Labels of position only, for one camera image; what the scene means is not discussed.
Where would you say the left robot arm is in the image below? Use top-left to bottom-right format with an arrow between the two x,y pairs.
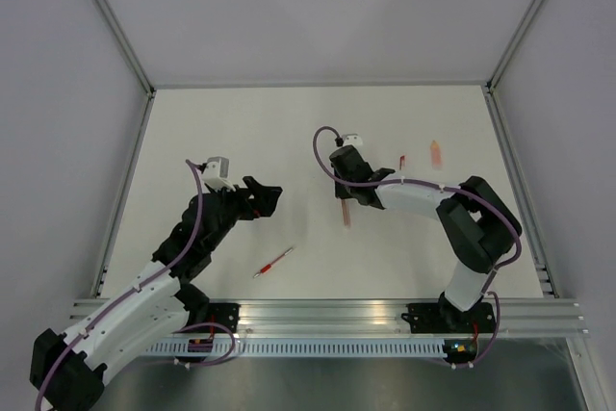
30,176 -> 283,410

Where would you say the right side table rail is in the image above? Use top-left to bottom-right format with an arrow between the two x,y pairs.
482,84 -> 560,298

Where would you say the orange highlighter pen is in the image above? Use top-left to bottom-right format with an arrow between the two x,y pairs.
340,199 -> 351,229

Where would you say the table rail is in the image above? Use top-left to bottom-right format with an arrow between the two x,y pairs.
482,84 -> 560,298
89,90 -> 157,298

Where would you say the red thin pen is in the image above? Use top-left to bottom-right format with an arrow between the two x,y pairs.
253,246 -> 295,279

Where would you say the frame post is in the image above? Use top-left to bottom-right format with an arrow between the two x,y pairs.
92,0 -> 155,97
485,0 -> 548,93

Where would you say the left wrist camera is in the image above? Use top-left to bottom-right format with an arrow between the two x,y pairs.
201,156 -> 236,192

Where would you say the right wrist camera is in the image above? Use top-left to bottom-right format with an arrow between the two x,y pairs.
342,133 -> 363,148

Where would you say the left frame post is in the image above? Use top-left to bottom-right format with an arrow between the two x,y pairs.
92,0 -> 155,97

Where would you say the pencil shaped pink pen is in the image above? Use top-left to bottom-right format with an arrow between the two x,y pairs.
429,141 -> 443,170

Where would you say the left side table rail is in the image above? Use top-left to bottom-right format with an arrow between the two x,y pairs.
89,90 -> 157,298

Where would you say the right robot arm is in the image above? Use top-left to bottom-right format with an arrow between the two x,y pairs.
329,145 -> 522,331

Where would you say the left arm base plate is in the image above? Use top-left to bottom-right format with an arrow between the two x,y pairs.
189,302 -> 241,337

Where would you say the aluminium front rail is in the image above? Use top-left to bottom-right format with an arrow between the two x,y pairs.
71,298 -> 591,338

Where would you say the right frame post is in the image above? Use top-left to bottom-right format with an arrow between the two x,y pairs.
485,0 -> 548,93

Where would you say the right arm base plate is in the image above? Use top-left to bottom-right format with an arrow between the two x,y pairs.
400,302 -> 496,334

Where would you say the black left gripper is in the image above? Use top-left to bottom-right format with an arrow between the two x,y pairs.
204,176 -> 282,252

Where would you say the white slotted cable duct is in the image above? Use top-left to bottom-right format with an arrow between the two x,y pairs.
143,336 -> 447,360

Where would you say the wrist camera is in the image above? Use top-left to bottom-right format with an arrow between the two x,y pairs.
201,156 -> 236,192
342,133 -> 363,148

